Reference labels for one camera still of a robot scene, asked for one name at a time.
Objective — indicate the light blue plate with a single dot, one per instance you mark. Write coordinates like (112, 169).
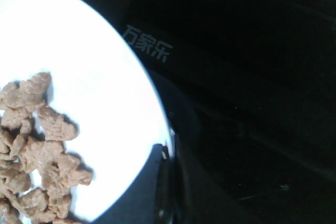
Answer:
(99, 83)

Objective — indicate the brown meat pieces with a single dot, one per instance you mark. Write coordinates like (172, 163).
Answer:
(37, 174)

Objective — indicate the black glass gas cooktop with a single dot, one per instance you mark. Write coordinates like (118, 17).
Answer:
(249, 86)

